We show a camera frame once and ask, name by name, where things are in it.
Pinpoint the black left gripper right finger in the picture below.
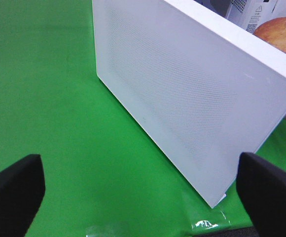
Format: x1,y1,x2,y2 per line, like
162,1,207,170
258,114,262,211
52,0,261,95
236,153,286,237

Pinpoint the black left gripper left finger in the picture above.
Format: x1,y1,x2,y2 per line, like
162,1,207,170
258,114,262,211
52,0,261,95
0,154,46,237

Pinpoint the white microwave door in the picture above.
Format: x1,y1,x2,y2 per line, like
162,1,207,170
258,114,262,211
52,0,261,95
92,0,286,207

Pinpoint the brown burger bun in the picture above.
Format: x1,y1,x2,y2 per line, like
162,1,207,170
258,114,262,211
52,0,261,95
253,17,286,53

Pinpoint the clear tape piece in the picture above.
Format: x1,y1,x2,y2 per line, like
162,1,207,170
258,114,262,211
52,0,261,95
86,212,230,237

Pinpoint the white microwave oven body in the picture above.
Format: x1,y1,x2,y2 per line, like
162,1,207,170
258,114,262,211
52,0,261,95
225,0,286,33

